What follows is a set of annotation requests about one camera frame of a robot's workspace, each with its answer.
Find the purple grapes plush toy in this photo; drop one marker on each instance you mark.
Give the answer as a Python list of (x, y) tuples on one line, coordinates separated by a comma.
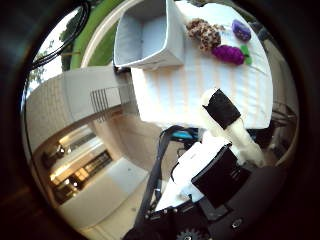
[(228, 54)]

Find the small purple plush toy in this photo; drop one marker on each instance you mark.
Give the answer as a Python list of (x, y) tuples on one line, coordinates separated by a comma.
[(241, 30)]

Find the leopard print plush toy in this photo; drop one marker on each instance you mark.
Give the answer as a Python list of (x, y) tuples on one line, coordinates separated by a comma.
[(206, 33)]

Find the white striped tablecloth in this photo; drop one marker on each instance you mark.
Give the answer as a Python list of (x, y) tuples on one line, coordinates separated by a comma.
[(186, 90)]

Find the grey plastic bin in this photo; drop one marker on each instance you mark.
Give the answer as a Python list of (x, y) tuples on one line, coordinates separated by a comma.
[(150, 36)]

